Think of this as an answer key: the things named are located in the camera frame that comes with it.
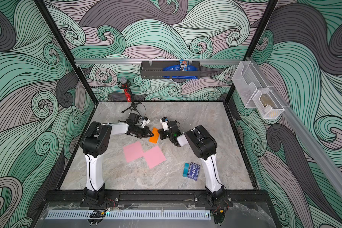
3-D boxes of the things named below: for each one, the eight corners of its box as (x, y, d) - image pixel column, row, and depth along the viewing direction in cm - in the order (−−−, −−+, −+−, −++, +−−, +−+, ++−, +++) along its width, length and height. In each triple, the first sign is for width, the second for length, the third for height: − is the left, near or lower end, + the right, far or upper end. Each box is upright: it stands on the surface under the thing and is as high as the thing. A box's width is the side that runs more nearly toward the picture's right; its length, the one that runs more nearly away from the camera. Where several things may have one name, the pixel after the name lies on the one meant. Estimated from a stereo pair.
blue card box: (186, 176, 83) (186, 175, 81) (190, 163, 88) (190, 161, 86) (196, 180, 81) (197, 179, 79) (199, 166, 87) (200, 165, 85)
